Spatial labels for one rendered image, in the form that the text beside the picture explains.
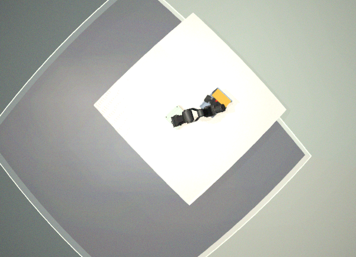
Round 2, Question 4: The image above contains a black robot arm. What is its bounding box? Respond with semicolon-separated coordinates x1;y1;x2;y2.
171;104;226;127

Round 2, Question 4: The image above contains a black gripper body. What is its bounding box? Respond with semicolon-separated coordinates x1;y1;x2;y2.
204;95;220;106

